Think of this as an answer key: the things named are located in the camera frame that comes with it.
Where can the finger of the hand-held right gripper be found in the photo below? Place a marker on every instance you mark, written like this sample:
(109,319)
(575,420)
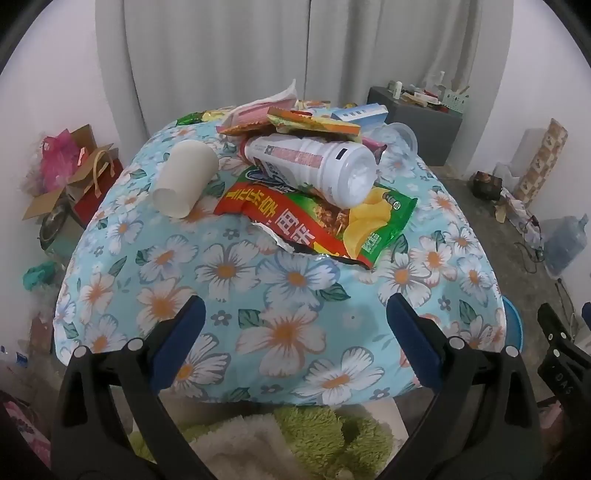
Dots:
(556,325)

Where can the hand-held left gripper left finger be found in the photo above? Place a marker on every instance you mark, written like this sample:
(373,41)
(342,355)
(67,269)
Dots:
(180,337)

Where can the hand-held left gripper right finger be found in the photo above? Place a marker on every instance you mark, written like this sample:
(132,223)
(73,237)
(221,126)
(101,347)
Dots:
(413,341)

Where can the green red chip bag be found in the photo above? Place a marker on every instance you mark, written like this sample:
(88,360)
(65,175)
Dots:
(295,212)

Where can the white plastic bottle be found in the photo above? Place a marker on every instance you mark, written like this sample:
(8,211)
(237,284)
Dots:
(318,161)

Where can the blue basin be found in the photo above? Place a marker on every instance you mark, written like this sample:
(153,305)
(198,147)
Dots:
(513,323)

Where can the large water jug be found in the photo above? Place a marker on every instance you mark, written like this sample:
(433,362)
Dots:
(565,247)

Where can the blue floral blanket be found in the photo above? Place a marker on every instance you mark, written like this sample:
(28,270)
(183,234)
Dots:
(286,286)

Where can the brown cardboard scrap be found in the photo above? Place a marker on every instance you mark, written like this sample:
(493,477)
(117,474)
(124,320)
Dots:
(501,213)

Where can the white plastic bag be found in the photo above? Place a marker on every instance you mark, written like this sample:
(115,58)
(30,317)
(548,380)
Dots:
(517,205)

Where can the green white plush blanket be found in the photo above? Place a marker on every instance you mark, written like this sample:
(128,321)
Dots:
(323,434)

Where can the olive green carton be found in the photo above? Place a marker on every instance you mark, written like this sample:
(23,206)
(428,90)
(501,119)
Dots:
(67,240)

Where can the teal cloth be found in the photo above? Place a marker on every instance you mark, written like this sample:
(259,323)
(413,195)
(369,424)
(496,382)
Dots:
(40,274)

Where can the red gift bag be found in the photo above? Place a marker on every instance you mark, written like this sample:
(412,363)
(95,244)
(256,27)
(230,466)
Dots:
(92,203)

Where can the white paper cup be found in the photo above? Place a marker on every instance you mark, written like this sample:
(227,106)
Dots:
(184,175)

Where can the steel pot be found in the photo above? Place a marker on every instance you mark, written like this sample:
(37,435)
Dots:
(53,228)

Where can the white board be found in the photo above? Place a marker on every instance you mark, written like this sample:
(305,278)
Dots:
(526,152)

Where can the brown cardboard box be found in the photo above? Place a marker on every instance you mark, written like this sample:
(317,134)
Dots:
(46,203)

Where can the clear plastic cup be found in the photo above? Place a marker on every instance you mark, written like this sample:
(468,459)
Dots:
(397,136)

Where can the grey cabinet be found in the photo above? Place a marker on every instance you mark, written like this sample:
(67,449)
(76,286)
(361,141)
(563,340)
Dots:
(425,134)

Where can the green packet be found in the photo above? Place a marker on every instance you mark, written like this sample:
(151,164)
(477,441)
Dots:
(189,119)

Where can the pink packet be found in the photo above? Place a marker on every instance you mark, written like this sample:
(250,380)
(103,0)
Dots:
(251,115)

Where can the white blue box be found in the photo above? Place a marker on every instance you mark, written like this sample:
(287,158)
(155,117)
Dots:
(360,113)

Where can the orange yellow snack packet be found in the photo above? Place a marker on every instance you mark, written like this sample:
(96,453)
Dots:
(314,123)

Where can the red white box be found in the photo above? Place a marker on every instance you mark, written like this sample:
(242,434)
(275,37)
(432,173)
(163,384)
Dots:
(420,99)

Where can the pale green box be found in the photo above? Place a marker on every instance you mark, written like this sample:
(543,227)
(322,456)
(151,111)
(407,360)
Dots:
(455,100)

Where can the small white bottle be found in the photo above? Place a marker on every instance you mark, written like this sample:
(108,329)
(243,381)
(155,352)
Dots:
(398,89)

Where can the yellow packet with round logo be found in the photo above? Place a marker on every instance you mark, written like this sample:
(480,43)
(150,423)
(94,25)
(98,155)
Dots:
(311,104)

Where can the clear spray bottle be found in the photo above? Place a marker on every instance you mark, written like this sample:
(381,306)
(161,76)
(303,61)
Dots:
(442,82)

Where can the white pink wrapper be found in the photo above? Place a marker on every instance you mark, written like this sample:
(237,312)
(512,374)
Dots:
(281,94)

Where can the grey curtain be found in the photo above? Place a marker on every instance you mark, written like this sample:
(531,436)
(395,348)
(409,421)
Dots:
(231,55)

